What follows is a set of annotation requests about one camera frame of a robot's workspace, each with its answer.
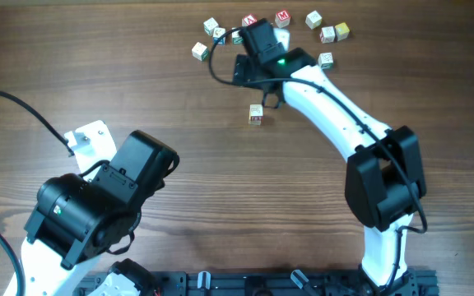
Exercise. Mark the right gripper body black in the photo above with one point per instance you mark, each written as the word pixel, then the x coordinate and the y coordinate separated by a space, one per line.
pixel 243 73

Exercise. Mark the plain wooden block blue edge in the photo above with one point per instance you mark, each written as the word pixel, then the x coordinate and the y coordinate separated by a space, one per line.
pixel 255 113

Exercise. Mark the yellow topped wooden block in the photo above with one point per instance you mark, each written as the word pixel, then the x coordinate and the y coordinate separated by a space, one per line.
pixel 256 122

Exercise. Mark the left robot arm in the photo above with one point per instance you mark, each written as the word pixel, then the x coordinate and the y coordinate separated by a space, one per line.
pixel 76 220

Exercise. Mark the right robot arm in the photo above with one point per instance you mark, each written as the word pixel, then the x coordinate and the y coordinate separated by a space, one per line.
pixel 384 173

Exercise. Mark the green edged block middle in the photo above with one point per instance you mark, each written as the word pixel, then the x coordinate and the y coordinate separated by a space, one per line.
pixel 236 37

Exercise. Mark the green edged block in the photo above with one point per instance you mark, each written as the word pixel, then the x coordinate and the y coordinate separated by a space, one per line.
pixel 200 51
pixel 236 37
pixel 210 25
pixel 325 60

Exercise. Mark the red letter A block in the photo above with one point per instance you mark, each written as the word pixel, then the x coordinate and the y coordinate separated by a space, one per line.
pixel 249 20

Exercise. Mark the red letter M block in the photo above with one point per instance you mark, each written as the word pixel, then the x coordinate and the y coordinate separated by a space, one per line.
pixel 282 18

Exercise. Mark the blue edged wooden block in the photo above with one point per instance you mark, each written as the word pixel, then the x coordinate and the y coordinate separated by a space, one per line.
pixel 219 35

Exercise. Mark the green edged block right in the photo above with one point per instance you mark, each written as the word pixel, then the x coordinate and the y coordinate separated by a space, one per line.
pixel 325 60

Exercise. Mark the plain wooden block top right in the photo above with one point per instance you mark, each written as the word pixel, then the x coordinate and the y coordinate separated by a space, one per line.
pixel 313 20

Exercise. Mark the green edged block top left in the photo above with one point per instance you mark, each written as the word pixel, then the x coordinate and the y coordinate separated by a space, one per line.
pixel 210 25

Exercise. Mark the green edged block far left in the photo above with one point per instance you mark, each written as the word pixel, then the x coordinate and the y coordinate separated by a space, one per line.
pixel 200 51

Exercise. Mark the red edged block right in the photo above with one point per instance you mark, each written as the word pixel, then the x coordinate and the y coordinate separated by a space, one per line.
pixel 327 34

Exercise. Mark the yellow block far right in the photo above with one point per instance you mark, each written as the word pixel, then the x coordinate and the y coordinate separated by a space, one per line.
pixel 342 31

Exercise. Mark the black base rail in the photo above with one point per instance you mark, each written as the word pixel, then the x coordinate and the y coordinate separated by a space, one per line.
pixel 340 282

